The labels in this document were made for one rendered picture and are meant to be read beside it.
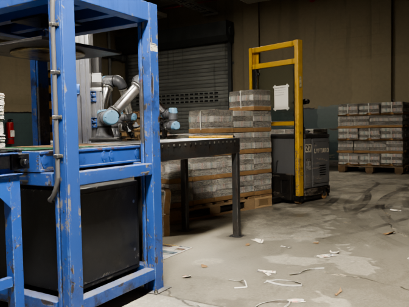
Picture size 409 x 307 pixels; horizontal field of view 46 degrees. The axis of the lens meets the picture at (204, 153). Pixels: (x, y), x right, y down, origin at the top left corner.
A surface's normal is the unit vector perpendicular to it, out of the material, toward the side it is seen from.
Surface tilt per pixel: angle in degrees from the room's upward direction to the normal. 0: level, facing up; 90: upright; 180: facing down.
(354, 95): 90
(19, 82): 90
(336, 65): 90
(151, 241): 90
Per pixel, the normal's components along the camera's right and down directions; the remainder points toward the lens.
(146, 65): -0.51, 0.05
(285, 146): -0.75, 0.05
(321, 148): 0.66, 0.03
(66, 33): 0.86, 0.01
